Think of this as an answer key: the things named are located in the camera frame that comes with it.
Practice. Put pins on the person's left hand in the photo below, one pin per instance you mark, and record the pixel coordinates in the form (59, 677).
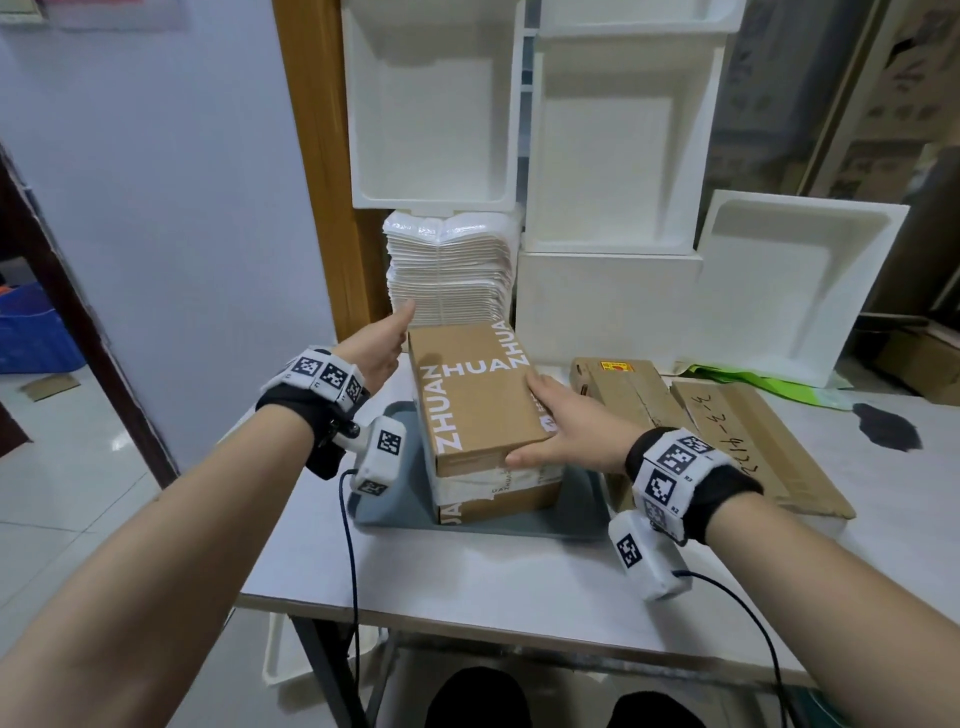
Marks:
(371, 352)

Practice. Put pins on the person's right hand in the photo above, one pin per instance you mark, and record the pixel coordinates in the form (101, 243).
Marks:
(589, 439)

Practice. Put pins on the person's left thumb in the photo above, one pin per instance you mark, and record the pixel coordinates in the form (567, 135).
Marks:
(396, 319)

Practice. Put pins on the person's right thumb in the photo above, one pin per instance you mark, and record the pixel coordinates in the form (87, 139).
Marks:
(534, 452)

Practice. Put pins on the brown printed cardboard box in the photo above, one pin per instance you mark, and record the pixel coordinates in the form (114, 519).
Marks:
(472, 394)
(502, 501)

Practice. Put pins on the person's right forearm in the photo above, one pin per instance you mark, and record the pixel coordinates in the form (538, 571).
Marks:
(832, 592)

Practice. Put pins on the person's left forearm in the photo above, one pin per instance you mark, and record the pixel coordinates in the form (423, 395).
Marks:
(150, 570)

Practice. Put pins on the grey plastic tray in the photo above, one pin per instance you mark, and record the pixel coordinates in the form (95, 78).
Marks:
(581, 506)

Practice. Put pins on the stack of white padded envelopes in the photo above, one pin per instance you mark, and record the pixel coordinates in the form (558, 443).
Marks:
(450, 262)

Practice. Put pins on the flat cardboard with red label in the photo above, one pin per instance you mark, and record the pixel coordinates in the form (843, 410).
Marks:
(622, 394)

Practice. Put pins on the white foam box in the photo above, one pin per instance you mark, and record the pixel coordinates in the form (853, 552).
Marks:
(600, 307)

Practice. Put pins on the tall white foam tray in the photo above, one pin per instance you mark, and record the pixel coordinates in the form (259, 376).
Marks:
(431, 105)

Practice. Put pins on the flat cardboard with handwriting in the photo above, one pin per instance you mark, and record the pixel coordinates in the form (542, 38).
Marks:
(765, 450)

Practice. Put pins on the person's left leg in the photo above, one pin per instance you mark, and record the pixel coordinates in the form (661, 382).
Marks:
(476, 701)

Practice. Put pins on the person's leg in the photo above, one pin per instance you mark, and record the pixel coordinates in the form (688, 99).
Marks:
(476, 701)
(656, 712)

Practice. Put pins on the green plastic bag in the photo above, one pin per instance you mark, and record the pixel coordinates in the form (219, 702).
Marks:
(795, 390)

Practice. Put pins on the large white foam tray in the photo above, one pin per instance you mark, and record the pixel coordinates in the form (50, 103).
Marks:
(615, 142)

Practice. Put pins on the person's right leg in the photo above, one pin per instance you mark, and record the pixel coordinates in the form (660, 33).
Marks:
(656, 712)

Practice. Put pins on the wide white foam tray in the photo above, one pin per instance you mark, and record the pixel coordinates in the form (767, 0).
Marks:
(787, 285)

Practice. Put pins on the small cardboard piece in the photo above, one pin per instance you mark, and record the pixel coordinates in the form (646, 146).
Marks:
(49, 386)

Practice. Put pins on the blue plastic crate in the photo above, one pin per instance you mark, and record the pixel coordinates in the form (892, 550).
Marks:
(34, 334)

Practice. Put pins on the open cardboard box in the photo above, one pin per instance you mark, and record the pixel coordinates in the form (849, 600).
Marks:
(919, 360)

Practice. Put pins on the stack of cardboard boxes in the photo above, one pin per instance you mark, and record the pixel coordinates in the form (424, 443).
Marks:
(900, 90)

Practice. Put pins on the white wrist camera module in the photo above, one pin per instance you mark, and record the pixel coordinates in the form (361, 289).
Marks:
(381, 457)
(646, 559)

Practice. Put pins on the wooden door frame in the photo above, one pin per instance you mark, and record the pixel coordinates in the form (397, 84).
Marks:
(322, 165)

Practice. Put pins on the metal table frame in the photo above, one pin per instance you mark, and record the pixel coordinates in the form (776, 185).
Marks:
(337, 667)

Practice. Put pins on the dark door frame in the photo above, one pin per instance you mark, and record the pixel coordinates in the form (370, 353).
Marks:
(82, 315)

